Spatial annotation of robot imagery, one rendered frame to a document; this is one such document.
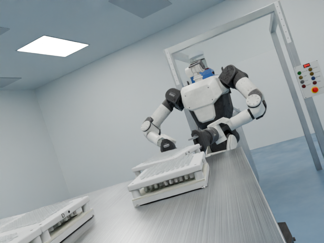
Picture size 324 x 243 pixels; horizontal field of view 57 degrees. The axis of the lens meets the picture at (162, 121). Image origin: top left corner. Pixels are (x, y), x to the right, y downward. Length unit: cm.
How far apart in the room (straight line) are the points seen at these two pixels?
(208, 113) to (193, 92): 16
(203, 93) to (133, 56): 494
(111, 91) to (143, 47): 123
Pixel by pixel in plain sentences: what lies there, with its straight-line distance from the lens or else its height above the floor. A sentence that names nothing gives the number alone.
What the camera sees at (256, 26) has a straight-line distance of 267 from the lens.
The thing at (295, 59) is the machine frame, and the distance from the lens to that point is 265.
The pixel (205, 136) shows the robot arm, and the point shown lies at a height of 97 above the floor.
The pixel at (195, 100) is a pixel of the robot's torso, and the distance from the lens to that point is 188.
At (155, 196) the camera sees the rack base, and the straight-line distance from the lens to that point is 97.
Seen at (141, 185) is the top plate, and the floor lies 95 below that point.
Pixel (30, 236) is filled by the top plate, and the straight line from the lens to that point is 88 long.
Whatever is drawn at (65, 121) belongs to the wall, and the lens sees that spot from 772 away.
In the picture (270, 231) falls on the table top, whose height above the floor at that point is 89.
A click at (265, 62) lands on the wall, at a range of 605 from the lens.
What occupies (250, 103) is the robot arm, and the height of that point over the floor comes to 105.
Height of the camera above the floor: 112
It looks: level
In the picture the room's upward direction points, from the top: 19 degrees counter-clockwise
